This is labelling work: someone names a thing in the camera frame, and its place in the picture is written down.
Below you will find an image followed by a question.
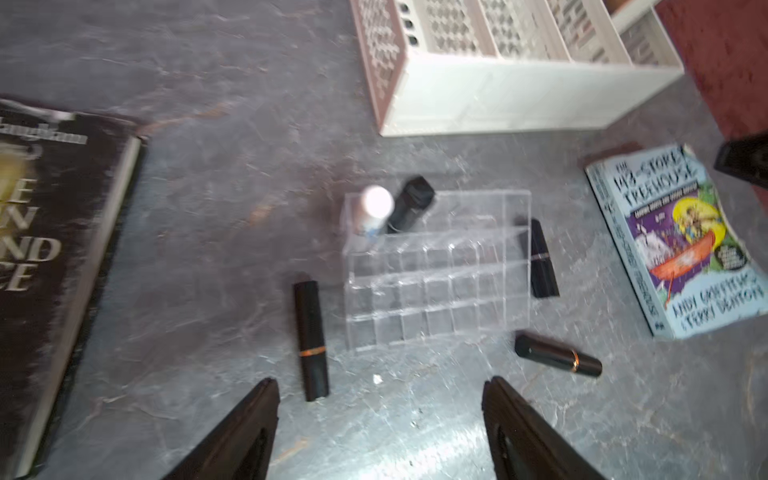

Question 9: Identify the black lipstick orange band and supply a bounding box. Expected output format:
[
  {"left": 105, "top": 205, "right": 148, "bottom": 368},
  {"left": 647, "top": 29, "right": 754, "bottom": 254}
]
[{"left": 293, "top": 280, "right": 330, "bottom": 402}]

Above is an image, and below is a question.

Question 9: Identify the Treehouse paperback book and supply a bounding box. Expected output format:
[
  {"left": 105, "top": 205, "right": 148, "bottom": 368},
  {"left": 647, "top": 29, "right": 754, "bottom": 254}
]
[{"left": 585, "top": 144, "right": 767, "bottom": 340}]

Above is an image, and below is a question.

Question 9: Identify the black hardcover Maugham book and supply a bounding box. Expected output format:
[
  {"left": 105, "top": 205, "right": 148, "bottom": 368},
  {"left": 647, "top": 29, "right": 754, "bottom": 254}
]
[{"left": 1, "top": 97, "right": 147, "bottom": 479}]

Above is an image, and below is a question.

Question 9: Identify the white magazine file organizer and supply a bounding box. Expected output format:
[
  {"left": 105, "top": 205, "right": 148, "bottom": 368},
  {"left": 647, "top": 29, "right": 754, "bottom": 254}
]
[{"left": 351, "top": 1, "right": 684, "bottom": 137}]

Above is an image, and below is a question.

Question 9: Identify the white lip balm tube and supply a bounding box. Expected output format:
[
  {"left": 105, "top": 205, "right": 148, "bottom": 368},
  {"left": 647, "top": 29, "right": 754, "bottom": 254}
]
[{"left": 351, "top": 185, "right": 394, "bottom": 239}]

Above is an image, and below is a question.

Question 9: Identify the black lipstick angled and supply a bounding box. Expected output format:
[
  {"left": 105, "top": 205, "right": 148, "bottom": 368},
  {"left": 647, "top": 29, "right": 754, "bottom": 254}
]
[{"left": 386, "top": 176, "right": 436, "bottom": 234}]

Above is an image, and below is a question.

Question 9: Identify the black lipstick gold band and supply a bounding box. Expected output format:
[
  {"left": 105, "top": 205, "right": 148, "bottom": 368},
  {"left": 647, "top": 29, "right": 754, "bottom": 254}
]
[{"left": 514, "top": 333, "right": 603, "bottom": 378}]

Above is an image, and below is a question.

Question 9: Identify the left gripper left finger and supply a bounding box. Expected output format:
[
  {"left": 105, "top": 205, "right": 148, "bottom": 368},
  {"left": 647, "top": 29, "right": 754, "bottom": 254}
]
[{"left": 165, "top": 378, "right": 280, "bottom": 479}]

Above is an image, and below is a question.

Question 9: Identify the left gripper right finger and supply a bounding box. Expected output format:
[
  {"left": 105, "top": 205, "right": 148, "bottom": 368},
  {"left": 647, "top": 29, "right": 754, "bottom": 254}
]
[{"left": 482, "top": 376, "right": 603, "bottom": 479}]

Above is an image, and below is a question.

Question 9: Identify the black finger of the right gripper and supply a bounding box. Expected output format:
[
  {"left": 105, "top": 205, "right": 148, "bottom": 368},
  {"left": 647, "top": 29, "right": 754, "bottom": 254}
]
[{"left": 714, "top": 131, "right": 768, "bottom": 189}]

